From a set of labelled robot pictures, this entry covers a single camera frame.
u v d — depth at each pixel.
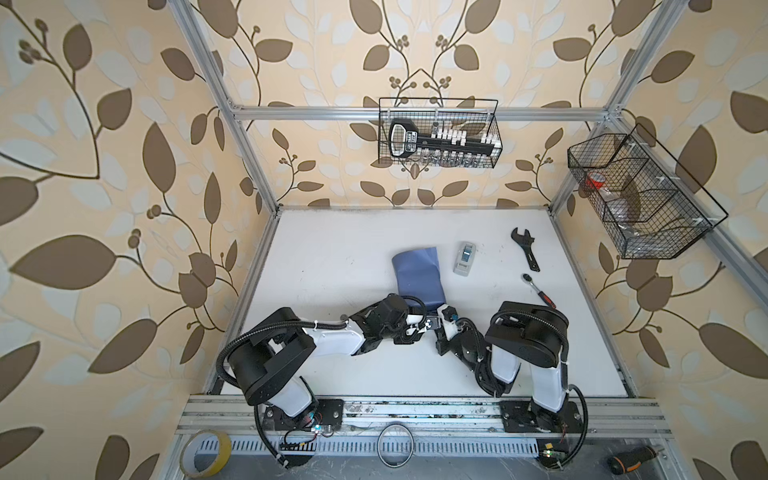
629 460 0.67
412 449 0.72
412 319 0.77
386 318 0.68
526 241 1.09
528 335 0.51
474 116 0.91
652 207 0.73
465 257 1.02
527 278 0.99
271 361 0.45
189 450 0.67
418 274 0.95
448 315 0.77
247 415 0.76
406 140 0.85
